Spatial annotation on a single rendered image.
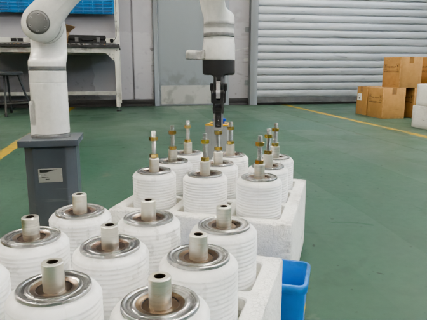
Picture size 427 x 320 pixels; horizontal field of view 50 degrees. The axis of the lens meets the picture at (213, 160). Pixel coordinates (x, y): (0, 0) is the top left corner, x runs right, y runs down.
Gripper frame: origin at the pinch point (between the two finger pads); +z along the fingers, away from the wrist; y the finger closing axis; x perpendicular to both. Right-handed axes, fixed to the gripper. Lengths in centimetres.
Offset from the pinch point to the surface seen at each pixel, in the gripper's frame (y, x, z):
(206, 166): -12.5, 2.2, 8.3
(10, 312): -68, 19, 11
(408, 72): 350, -180, -10
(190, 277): -61, 2, 11
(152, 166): -9.7, 14.4, 9.0
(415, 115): 279, -161, 25
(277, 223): -22.7, -12.0, 17.3
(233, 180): -3.2, -3.7, 13.4
